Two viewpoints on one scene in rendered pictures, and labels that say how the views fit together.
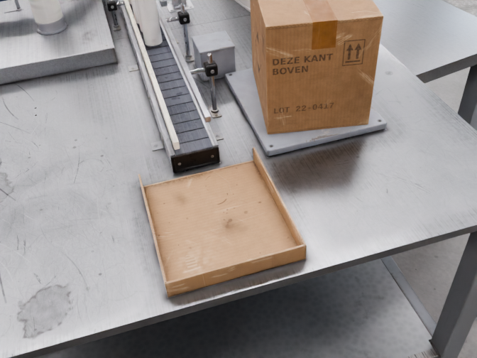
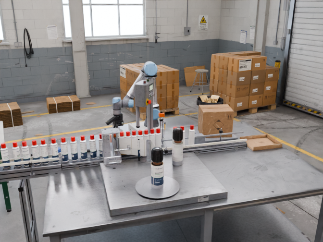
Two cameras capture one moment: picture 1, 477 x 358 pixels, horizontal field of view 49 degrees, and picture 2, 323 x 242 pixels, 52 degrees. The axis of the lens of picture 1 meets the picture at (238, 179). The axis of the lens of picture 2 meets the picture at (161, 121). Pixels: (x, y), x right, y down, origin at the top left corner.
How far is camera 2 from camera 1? 345 cm
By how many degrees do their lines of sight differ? 78
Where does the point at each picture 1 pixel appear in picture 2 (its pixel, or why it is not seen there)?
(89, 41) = (188, 156)
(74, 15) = (167, 160)
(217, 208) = (256, 143)
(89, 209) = (262, 155)
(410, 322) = not seen: hidden behind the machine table
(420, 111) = not seen: hidden behind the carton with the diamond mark
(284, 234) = (261, 138)
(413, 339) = not seen: hidden behind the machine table
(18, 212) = (267, 163)
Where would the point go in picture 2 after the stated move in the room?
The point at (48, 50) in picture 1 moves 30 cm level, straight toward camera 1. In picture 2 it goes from (195, 162) to (227, 156)
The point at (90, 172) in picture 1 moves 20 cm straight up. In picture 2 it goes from (249, 156) to (251, 135)
